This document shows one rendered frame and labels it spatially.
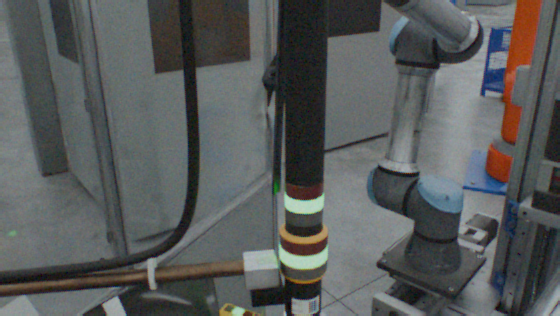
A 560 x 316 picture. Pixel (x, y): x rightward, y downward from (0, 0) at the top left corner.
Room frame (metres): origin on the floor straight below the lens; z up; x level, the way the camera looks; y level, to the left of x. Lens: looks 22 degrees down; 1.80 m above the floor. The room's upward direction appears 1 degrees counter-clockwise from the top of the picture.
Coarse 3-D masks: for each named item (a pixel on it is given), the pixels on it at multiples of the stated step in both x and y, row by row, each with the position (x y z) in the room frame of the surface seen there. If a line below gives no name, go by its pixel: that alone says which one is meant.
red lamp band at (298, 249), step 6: (282, 240) 0.36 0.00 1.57; (324, 240) 0.36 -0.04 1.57; (282, 246) 0.36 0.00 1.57; (288, 246) 0.36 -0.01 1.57; (294, 246) 0.35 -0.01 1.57; (300, 246) 0.35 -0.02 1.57; (306, 246) 0.35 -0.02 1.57; (312, 246) 0.35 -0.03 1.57; (318, 246) 0.35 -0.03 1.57; (324, 246) 0.36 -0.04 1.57; (288, 252) 0.36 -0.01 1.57; (294, 252) 0.35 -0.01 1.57; (300, 252) 0.35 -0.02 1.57; (306, 252) 0.35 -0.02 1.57; (312, 252) 0.35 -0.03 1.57; (318, 252) 0.35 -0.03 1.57
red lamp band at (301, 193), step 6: (288, 186) 0.36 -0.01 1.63; (294, 186) 0.36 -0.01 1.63; (318, 186) 0.36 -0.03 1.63; (288, 192) 0.36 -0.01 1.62; (294, 192) 0.36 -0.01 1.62; (300, 192) 0.36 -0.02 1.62; (306, 192) 0.36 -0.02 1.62; (312, 192) 0.36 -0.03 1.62; (318, 192) 0.36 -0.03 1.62; (294, 198) 0.36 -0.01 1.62; (300, 198) 0.36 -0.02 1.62; (306, 198) 0.36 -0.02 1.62; (312, 198) 0.36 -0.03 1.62
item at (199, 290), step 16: (144, 288) 0.45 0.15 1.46; (160, 288) 0.45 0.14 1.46; (176, 288) 0.46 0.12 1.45; (192, 288) 0.46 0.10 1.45; (208, 288) 0.47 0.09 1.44; (128, 304) 0.43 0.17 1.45; (144, 304) 0.44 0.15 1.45; (160, 304) 0.44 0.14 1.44; (176, 304) 0.44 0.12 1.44; (192, 304) 0.45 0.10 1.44; (208, 304) 0.45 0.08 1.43
